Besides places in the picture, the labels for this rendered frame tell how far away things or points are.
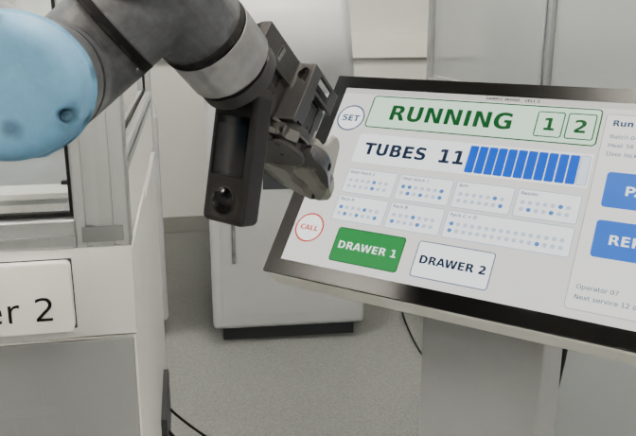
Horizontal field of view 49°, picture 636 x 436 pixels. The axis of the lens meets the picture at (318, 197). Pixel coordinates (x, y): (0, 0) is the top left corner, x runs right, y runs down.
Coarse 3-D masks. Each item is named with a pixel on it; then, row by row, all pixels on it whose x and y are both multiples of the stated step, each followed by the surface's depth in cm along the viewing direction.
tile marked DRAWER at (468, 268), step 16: (416, 256) 83; (432, 256) 82; (448, 256) 81; (464, 256) 81; (480, 256) 80; (496, 256) 79; (416, 272) 82; (432, 272) 81; (448, 272) 80; (464, 272) 80; (480, 272) 79; (480, 288) 78
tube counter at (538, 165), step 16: (448, 144) 89; (464, 144) 88; (480, 144) 87; (448, 160) 87; (464, 160) 87; (480, 160) 86; (496, 160) 85; (512, 160) 84; (528, 160) 83; (544, 160) 82; (560, 160) 81; (576, 160) 80; (496, 176) 84; (512, 176) 83; (528, 176) 82; (544, 176) 81; (560, 176) 80; (576, 176) 80
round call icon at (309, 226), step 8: (304, 216) 92; (312, 216) 92; (320, 216) 91; (328, 216) 91; (296, 224) 92; (304, 224) 92; (312, 224) 91; (320, 224) 91; (296, 232) 92; (304, 232) 91; (312, 232) 91; (320, 232) 90; (296, 240) 91; (304, 240) 91; (312, 240) 90
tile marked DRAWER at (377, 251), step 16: (336, 240) 89; (352, 240) 88; (368, 240) 87; (384, 240) 86; (400, 240) 85; (336, 256) 87; (352, 256) 86; (368, 256) 86; (384, 256) 85; (400, 256) 84
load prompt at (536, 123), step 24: (384, 96) 96; (384, 120) 94; (408, 120) 93; (432, 120) 91; (456, 120) 90; (480, 120) 88; (504, 120) 87; (528, 120) 86; (552, 120) 84; (576, 120) 83; (600, 120) 82; (576, 144) 81
